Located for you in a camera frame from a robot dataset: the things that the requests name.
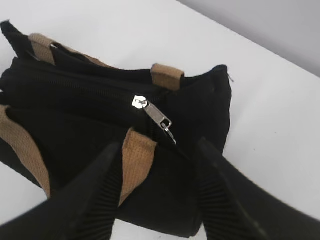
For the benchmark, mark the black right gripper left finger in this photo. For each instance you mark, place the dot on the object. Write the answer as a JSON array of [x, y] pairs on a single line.
[[84, 210]]

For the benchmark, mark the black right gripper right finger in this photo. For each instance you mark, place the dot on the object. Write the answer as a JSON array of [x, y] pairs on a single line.
[[234, 208]]

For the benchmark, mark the black tote bag tan handles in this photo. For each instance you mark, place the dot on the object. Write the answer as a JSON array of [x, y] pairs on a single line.
[[73, 106]]

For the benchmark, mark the silver zipper pull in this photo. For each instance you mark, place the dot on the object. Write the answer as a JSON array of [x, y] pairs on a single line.
[[158, 117]]

